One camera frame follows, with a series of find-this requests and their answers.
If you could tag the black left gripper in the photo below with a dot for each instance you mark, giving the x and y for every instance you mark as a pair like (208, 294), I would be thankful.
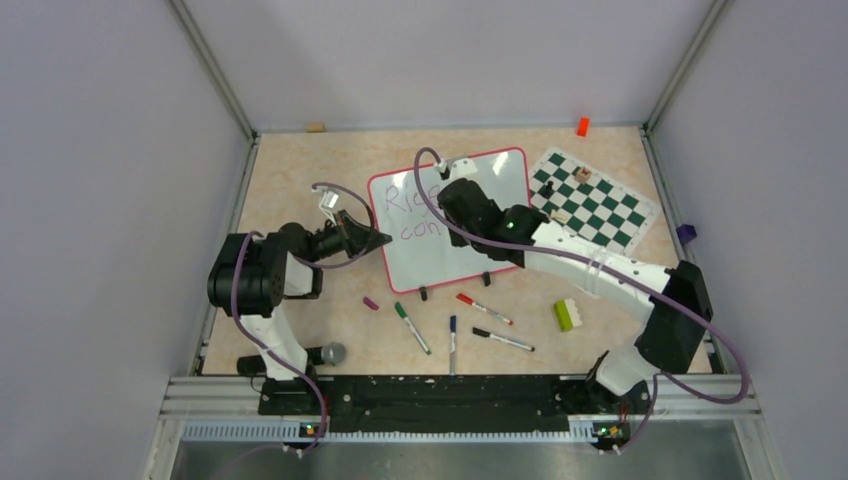
(355, 238)

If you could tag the pink framed whiteboard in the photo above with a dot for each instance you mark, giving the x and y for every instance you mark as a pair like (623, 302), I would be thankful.
(421, 254)

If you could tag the purple marker cap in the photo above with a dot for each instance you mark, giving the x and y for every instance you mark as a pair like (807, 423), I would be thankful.
(370, 303)

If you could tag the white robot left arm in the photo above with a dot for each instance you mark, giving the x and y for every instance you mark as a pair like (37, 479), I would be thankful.
(253, 275)

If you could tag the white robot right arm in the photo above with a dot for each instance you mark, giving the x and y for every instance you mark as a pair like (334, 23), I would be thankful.
(671, 302)

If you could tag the green cap whiteboard marker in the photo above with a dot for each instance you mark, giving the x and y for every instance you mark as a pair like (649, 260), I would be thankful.
(415, 332)

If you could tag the red cap whiteboard marker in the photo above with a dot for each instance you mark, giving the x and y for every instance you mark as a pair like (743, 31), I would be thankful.
(471, 302)

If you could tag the blue cap whiteboard marker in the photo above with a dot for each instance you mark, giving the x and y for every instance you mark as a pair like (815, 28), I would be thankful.
(453, 345)

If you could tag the black cap whiteboard marker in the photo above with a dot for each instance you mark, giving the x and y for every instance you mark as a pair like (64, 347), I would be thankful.
(486, 334)

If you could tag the black grey microphone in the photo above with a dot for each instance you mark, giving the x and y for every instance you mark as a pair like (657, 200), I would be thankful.
(324, 354)

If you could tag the wooden cork piece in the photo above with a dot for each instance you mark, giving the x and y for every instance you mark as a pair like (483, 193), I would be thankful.
(315, 128)

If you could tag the white chess piece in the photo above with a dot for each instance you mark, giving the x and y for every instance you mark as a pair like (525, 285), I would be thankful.
(559, 216)

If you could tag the green white chessboard mat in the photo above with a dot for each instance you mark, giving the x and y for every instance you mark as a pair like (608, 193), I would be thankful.
(604, 211)

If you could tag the green white toy brick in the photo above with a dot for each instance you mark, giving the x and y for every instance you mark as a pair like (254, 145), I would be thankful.
(567, 315)

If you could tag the wooden cube on chessboard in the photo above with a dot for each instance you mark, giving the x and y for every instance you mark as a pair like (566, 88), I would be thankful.
(583, 175)

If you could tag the orange block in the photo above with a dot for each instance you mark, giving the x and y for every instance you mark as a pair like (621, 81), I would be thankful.
(583, 127)

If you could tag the purple block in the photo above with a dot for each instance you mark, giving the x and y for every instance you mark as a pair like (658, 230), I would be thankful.
(686, 233)

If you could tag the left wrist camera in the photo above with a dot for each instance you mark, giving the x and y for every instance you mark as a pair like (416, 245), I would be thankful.
(329, 198)

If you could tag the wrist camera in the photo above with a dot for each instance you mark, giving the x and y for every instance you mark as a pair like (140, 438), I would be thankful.
(456, 168)
(329, 198)

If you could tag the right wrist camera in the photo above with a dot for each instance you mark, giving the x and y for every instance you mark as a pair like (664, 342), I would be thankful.
(456, 168)

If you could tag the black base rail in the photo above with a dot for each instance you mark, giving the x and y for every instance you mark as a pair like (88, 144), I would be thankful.
(408, 409)

